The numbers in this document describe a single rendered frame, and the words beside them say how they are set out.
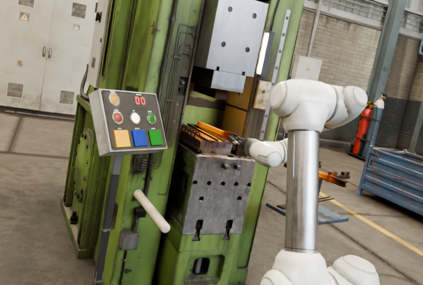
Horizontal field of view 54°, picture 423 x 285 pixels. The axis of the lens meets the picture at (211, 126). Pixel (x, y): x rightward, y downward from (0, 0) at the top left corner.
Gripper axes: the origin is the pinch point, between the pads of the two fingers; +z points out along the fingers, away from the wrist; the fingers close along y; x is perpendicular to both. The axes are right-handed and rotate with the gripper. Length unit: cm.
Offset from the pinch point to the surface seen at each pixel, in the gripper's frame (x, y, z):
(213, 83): 25.2, -11.6, 9.8
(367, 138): -58, 601, 439
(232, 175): -22.5, 8.1, 3.3
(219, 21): 57, -15, 10
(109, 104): 10, -69, -9
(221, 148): -8.8, 1.4, 9.5
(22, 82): -57, -74, 553
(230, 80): 28.7, -2.0, 9.8
